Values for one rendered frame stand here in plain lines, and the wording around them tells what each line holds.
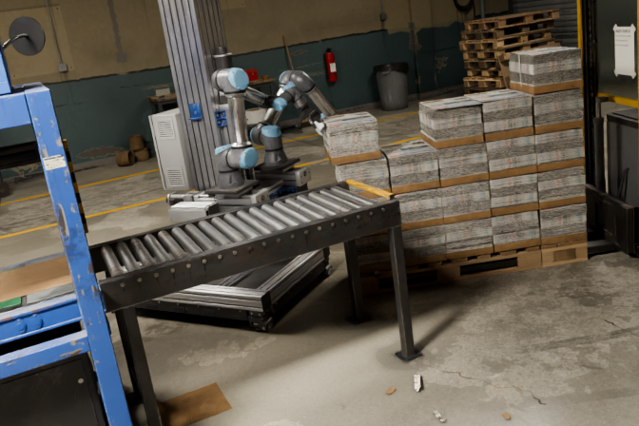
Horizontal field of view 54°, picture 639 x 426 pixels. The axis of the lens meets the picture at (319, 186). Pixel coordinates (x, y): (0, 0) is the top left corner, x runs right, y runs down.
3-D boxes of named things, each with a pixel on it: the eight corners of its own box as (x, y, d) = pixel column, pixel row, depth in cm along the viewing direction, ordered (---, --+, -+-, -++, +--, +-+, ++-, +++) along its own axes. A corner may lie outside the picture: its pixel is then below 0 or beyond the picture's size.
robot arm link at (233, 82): (242, 165, 353) (230, 67, 342) (261, 167, 343) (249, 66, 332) (226, 170, 344) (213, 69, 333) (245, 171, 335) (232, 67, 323)
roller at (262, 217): (258, 214, 316) (256, 204, 315) (295, 238, 274) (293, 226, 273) (248, 217, 314) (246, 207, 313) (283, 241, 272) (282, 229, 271)
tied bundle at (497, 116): (466, 132, 402) (463, 96, 396) (511, 125, 402) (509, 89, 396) (484, 143, 365) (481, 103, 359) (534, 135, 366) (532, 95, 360)
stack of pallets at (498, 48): (520, 90, 1088) (515, 12, 1055) (565, 91, 1007) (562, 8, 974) (461, 105, 1028) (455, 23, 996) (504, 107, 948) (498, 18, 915)
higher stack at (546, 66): (518, 246, 424) (506, 52, 391) (561, 240, 425) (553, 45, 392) (541, 267, 386) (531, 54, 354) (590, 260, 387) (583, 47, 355)
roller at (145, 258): (141, 245, 294) (138, 235, 292) (162, 276, 252) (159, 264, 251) (129, 248, 292) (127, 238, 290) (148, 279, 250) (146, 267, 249)
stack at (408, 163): (348, 273, 420) (331, 151, 399) (519, 246, 424) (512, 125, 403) (355, 297, 382) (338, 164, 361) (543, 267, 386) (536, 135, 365)
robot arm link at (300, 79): (307, 66, 394) (350, 120, 419) (298, 66, 403) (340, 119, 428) (296, 79, 391) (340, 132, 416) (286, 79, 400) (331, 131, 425)
